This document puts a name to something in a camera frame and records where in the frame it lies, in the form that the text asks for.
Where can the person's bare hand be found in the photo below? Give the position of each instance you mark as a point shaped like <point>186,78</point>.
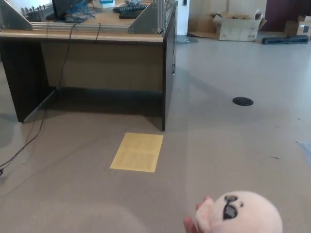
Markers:
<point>190,224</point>

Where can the white plush dumpling with face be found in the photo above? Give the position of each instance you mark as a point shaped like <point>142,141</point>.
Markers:
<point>255,213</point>

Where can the yellow paper sheet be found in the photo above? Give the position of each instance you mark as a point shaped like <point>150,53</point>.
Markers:
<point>138,153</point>

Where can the black round floor cover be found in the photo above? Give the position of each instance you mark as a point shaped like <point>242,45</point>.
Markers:
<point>243,101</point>

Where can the wooden desk with dark sides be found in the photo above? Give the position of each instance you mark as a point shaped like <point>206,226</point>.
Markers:
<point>104,63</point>

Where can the clear plastic bag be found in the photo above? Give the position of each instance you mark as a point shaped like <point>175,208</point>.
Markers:
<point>185,40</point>

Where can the flattened cardboard sheet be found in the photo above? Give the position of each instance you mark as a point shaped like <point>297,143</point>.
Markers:
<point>201,26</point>

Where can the large open cardboard box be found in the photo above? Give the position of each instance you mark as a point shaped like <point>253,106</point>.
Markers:
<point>238,29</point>

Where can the flat black device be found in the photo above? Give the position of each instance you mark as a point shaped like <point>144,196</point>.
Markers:
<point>128,15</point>

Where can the small cardboard box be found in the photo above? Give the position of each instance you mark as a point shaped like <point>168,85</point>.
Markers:
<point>294,28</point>

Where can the black keyboard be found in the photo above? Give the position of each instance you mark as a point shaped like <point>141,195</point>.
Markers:
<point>128,7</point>

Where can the white and blue box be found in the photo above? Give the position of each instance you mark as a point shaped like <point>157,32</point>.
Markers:
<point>107,3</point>

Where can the black monitor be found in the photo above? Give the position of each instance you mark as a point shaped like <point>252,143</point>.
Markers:
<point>60,7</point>

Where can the black connector row device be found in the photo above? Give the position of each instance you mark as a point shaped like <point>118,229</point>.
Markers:
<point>34,14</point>

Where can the aluminium profile frame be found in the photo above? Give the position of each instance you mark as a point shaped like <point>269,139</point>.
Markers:
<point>145,21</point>

